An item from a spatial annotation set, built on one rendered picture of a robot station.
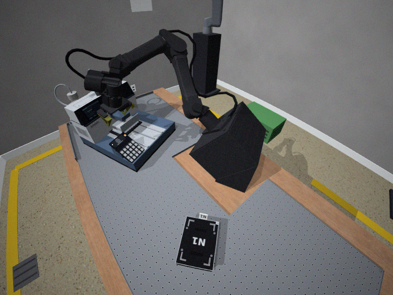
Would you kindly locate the white label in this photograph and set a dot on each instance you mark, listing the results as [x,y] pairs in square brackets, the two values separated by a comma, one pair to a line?
[203,216]

